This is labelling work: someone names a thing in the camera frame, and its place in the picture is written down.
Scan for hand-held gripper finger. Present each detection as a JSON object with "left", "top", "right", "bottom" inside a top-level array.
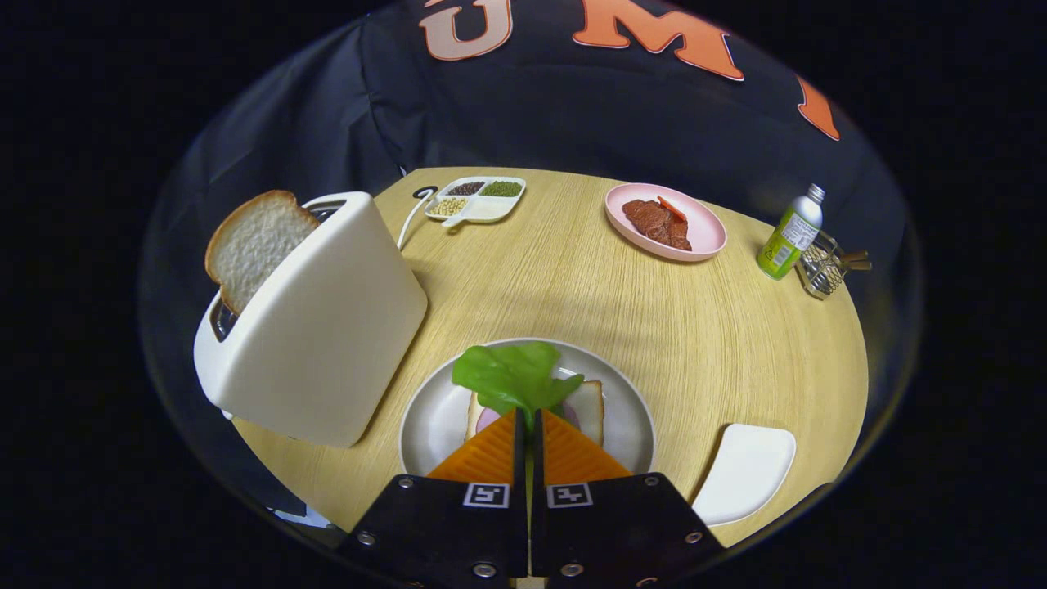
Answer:
[
  {"left": 338, "top": 409, "right": 530, "bottom": 586},
  {"left": 532, "top": 409, "right": 727, "bottom": 586}
]

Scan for green label bottle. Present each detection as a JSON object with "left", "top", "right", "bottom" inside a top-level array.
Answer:
[{"left": 756, "top": 183, "right": 826, "bottom": 281}]

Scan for green lettuce leaf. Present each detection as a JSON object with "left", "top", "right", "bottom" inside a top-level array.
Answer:
[{"left": 452, "top": 342, "right": 586, "bottom": 430}]

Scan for white toaster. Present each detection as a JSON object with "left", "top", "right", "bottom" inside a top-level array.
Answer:
[{"left": 194, "top": 191, "right": 429, "bottom": 448}]

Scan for bread slice with ham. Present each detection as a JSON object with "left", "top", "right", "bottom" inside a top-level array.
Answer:
[{"left": 465, "top": 380, "right": 606, "bottom": 447}]

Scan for white toaster cable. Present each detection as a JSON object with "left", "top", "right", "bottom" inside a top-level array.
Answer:
[{"left": 397, "top": 187, "right": 438, "bottom": 250}]

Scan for round white plate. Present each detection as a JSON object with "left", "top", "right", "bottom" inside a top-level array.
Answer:
[{"left": 398, "top": 338, "right": 657, "bottom": 479}]

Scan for small white rectangular plate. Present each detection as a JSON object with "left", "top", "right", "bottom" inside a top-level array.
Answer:
[{"left": 691, "top": 423, "right": 798, "bottom": 527}]

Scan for white divided bean tray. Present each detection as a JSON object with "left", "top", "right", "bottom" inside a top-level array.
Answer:
[{"left": 425, "top": 176, "right": 528, "bottom": 228}]

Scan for toasted bread slice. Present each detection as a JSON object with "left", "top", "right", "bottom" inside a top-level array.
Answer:
[{"left": 204, "top": 190, "right": 321, "bottom": 316}]

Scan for wire mesh basket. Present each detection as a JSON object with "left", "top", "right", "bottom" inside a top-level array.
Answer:
[{"left": 795, "top": 231, "right": 873, "bottom": 300}]

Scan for black backdrop cloth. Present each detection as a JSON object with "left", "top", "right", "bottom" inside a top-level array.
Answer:
[{"left": 155, "top": 0, "right": 917, "bottom": 393}]

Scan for pink plate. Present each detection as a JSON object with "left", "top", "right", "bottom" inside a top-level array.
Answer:
[{"left": 604, "top": 182, "right": 728, "bottom": 263}]

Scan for red meat slices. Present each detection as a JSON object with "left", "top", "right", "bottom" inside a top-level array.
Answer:
[{"left": 622, "top": 198, "right": 693, "bottom": 252}]

